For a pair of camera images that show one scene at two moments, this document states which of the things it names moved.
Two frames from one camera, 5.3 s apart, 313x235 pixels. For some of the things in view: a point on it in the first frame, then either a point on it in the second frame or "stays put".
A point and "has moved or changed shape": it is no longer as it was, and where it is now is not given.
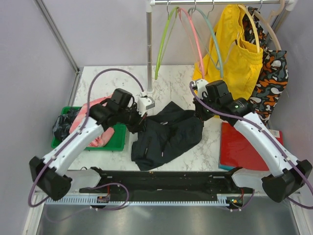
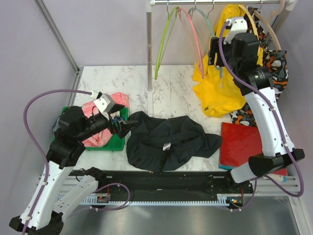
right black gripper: x=199 y=112 to x=214 y=46
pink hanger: x=179 y=11 stays put
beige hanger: x=265 y=21 stays put
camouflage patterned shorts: x=274 y=77 stays put
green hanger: x=159 y=62 stays put
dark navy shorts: x=164 y=136 has moved or changed shape
